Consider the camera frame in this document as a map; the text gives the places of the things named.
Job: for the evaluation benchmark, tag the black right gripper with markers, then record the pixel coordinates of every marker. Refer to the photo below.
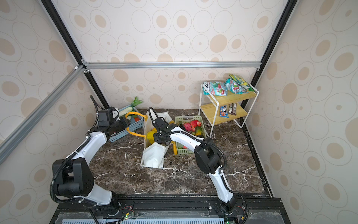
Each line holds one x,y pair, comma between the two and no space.
155,138

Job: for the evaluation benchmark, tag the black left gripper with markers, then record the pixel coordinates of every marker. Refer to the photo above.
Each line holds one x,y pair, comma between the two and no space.
125,123

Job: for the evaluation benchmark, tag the yellow lemon toy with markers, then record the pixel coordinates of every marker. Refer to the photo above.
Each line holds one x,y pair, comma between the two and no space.
150,136

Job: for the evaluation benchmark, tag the white canvas grocery bag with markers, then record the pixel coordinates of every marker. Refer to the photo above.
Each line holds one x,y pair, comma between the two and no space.
154,153

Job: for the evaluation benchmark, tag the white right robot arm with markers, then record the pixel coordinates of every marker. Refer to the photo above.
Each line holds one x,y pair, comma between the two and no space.
210,159

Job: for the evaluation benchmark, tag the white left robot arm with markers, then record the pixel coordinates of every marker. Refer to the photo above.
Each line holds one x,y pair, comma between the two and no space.
72,179

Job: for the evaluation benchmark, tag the green candy snack bag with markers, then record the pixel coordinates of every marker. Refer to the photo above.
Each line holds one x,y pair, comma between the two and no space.
214,88

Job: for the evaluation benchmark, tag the teal candy snack bag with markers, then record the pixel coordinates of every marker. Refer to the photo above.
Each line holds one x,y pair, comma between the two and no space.
234,88

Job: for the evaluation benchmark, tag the yellow green snack bag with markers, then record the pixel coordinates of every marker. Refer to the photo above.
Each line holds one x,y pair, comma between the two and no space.
241,82

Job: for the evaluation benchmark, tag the pink dragon fruit toy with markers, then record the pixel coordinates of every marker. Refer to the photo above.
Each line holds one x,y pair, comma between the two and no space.
187,127

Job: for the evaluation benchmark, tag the blue perforated basket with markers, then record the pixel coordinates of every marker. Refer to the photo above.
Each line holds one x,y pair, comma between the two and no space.
129,123

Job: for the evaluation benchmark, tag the red apple toy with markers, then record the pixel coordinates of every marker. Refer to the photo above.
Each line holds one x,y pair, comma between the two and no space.
194,123

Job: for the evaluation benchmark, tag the white daikon radish toy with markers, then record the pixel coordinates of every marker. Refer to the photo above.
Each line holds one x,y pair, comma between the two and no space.
129,108

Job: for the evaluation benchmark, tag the green orange mango toy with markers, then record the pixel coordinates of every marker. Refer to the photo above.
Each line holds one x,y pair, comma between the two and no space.
198,131

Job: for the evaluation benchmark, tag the blue candy packet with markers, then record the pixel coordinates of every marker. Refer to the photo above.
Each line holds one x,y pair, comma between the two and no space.
223,112

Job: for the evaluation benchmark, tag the brown chocolate bar packet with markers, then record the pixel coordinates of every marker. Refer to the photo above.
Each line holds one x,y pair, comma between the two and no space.
232,109

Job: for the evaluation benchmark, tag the white wire wooden shelf rack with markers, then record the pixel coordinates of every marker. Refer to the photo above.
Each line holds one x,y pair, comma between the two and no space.
210,105

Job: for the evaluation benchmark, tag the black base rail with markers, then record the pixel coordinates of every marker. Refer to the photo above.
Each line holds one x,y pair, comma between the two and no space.
174,210

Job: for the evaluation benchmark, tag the horizontal aluminium frame bar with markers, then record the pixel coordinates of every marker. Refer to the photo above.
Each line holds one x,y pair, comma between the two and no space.
172,65

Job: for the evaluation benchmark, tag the diagonal aluminium frame bar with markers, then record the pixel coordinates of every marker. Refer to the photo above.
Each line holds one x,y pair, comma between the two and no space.
16,137

